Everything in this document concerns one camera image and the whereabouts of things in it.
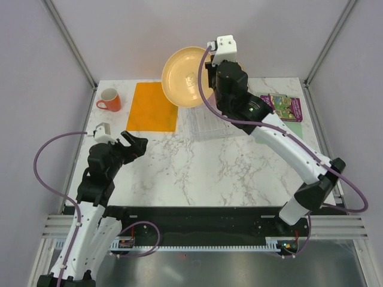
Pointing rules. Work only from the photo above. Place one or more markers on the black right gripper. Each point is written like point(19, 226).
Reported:
point(211, 70)

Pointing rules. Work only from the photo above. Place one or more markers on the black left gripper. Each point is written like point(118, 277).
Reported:
point(137, 145)

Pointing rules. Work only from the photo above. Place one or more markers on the light yellow plate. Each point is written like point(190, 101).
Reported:
point(180, 77)

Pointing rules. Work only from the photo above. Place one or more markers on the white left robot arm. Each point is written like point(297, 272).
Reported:
point(91, 232)

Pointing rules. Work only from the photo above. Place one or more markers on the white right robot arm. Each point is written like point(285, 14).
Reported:
point(257, 119)

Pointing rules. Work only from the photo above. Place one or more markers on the orange cutting mat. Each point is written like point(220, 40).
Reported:
point(151, 111)

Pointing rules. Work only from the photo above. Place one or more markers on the orange ceramic mug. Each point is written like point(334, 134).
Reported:
point(110, 100)

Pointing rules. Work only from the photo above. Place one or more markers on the purple children's book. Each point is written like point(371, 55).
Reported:
point(286, 107)

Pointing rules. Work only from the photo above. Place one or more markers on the green cutting mat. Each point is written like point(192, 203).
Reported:
point(295, 127)

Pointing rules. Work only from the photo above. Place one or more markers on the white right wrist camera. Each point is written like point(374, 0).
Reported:
point(224, 49)

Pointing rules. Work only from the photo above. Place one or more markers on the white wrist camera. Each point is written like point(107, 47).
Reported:
point(102, 134)
point(224, 49)

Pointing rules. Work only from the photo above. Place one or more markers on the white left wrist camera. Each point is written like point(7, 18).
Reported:
point(102, 134)

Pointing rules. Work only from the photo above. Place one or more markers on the clear wire dish rack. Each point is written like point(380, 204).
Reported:
point(204, 125)

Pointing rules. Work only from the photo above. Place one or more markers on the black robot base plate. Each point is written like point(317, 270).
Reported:
point(205, 226)

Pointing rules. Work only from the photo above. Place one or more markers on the white cable duct strip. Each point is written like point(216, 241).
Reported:
point(270, 246)

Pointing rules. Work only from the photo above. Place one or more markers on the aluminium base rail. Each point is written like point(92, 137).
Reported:
point(323, 227)

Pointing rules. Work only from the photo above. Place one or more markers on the left aluminium frame post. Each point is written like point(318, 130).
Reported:
point(69, 41)

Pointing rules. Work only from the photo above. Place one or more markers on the aluminium frame post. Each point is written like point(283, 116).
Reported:
point(69, 41)
point(331, 39)

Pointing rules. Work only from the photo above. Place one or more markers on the right aluminium frame post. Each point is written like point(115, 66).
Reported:
point(331, 39)

